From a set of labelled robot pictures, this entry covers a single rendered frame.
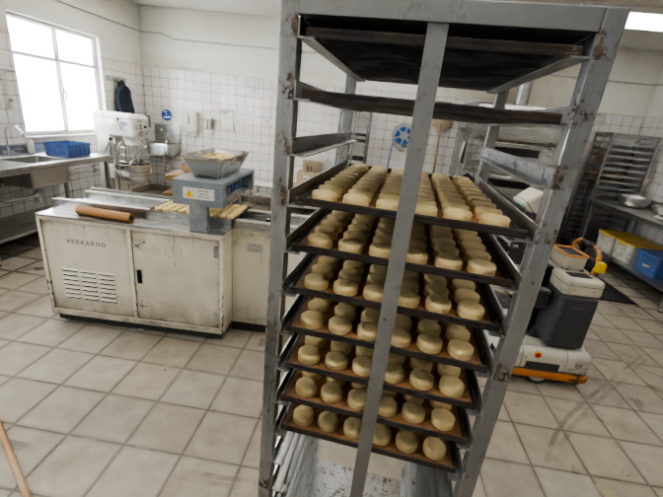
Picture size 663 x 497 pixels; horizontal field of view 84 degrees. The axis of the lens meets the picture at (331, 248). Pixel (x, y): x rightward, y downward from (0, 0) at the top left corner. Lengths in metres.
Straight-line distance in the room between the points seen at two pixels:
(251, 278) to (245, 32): 4.92
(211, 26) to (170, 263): 5.07
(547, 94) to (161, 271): 6.06
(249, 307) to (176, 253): 0.66
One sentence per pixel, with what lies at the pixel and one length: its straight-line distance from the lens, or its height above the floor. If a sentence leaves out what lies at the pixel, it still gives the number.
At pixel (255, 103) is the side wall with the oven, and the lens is 6.81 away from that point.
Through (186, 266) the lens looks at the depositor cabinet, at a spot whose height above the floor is 0.58.
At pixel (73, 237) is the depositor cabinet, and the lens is 3.04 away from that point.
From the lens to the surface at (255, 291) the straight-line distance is 2.81.
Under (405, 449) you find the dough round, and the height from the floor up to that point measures 0.96.
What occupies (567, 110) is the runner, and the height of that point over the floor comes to 1.69.
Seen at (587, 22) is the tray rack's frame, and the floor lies 1.80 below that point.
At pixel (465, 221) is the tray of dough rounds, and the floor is 1.50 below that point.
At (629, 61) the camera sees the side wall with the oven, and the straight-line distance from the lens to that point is 7.51.
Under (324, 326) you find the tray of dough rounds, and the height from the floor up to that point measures 1.22.
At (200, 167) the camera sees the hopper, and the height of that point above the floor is 1.25.
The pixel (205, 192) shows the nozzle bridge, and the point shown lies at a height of 1.11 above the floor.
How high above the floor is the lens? 1.65
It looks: 20 degrees down
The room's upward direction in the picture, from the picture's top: 6 degrees clockwise
